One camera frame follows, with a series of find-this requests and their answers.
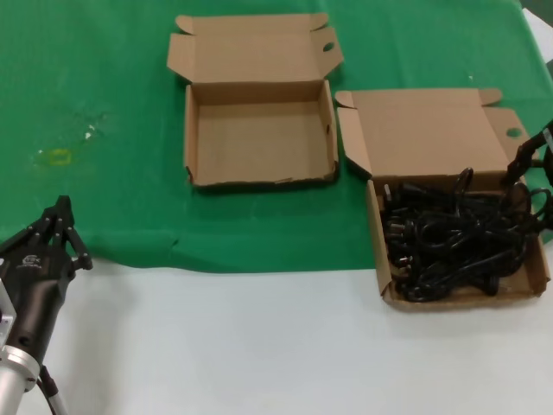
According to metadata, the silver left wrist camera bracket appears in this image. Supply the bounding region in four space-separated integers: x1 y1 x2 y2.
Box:
0 259 18 342

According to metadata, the left arm cable with connector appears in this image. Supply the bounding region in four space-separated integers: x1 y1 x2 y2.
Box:
37 365 68 415

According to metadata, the yellow tape square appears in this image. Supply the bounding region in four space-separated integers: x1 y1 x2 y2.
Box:
46 149 73 168

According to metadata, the cardboard box with torn rim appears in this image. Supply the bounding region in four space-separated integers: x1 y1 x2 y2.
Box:
166 12 346 188

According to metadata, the green table cloth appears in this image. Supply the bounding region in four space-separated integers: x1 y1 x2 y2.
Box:
0 0 553 278

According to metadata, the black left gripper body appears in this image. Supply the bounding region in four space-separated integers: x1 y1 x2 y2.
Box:
0 245 77 360

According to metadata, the cardboard box with open lid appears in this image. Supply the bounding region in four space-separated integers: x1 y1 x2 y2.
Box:
334 88 553 313

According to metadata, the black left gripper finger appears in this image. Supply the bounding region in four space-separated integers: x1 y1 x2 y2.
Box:
54 195 94 271
0 195 66 256

